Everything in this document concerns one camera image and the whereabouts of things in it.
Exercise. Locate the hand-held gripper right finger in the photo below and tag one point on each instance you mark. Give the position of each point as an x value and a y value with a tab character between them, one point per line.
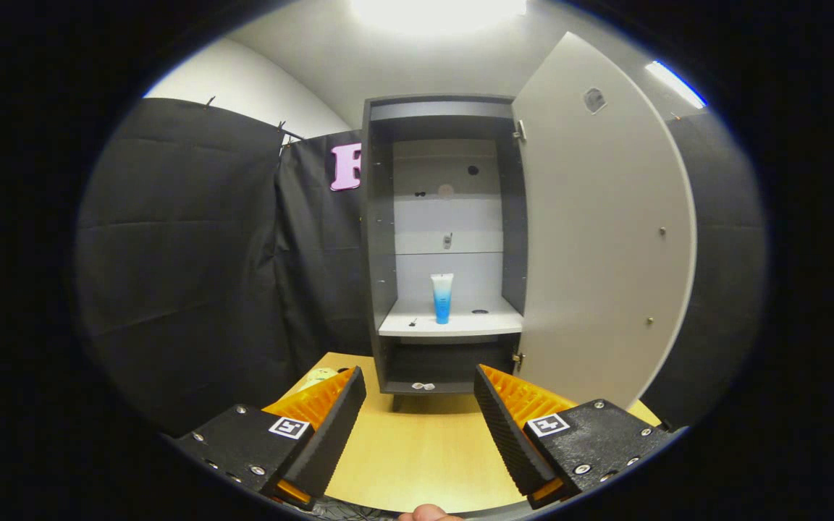
510	434

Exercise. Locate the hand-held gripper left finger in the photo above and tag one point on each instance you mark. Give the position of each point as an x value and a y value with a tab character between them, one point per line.
336	434

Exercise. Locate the blue and white tube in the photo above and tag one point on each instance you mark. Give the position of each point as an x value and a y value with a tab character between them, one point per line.
442	304

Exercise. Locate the beige cabinet door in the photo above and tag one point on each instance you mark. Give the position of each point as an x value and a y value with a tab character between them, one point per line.
598	253

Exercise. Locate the yellow plush toy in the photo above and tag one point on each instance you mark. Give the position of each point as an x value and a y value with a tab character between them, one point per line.
319	376

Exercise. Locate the metal door hinge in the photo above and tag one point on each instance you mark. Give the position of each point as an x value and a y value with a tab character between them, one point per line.
517	359
519	132

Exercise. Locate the light grey cabinet shelf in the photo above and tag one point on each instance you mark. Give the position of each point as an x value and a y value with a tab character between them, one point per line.
475	324

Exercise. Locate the dark grey cabinet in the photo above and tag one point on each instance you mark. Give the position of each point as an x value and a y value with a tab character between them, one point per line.
381	239

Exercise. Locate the black backdrop cloth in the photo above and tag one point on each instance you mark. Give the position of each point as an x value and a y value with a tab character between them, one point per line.
185	275

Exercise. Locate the long ceiling tube light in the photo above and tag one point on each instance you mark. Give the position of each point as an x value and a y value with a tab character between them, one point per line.
674	83

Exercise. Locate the wide ceiling light panel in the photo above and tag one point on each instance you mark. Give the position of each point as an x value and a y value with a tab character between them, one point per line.
435	13

